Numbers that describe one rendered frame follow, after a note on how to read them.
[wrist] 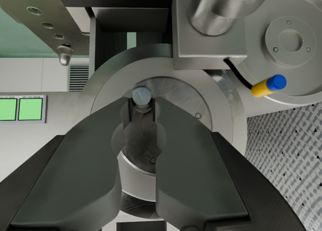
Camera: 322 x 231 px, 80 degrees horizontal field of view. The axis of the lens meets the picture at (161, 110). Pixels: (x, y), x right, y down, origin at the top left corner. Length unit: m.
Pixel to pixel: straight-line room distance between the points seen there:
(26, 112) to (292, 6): 0.54
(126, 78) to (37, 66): 3.29
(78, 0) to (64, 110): 0.38
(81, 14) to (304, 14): 0.21
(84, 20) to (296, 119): 0.27
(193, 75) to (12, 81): 3.43
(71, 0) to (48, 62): 3.20
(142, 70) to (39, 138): 0.43
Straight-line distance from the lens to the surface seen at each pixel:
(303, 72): 0.22
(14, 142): 0.59
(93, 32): 0.20
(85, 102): 0.17
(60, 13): 0.44
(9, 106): 0.59
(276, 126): 0.34
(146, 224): 0.61
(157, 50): 0.18
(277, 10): 0.23
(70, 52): 0.56
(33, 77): 3.41
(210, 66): 0.16
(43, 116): 0.55
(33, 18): 0.48
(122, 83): 0.16
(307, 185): 0.30
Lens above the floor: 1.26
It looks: 8 degrees down
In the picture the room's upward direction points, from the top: 179 degrees clockwise
